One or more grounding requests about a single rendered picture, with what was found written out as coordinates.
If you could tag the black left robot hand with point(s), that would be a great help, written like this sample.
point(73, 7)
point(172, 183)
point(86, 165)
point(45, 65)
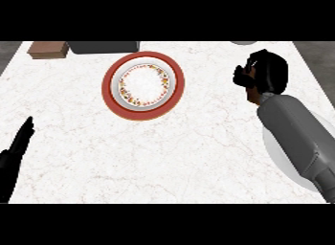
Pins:
point(5, 169)

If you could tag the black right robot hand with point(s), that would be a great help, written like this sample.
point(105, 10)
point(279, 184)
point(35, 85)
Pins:
point(274, 73)

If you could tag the brown sweet potato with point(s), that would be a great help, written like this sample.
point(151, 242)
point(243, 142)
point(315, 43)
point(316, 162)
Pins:
point(253, 94)

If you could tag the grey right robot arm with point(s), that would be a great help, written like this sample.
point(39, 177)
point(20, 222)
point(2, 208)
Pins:
point(306, 143)

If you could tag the plain white plate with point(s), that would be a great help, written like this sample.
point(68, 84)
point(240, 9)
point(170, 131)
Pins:
point(277, 156)

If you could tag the white floral rimmed plate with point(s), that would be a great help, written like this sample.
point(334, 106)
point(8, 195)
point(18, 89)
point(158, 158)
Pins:
point(144, 83)

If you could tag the red round plate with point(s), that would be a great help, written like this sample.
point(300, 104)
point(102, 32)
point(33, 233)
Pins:
point(144, 111)

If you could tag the grey round object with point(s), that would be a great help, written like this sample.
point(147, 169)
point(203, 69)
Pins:
point(244, 42)

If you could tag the dark grey appliance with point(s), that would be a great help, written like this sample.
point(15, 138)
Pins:
point(104, 47)

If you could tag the brown wooden box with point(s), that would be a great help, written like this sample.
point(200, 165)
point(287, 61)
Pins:
point(48, 49)

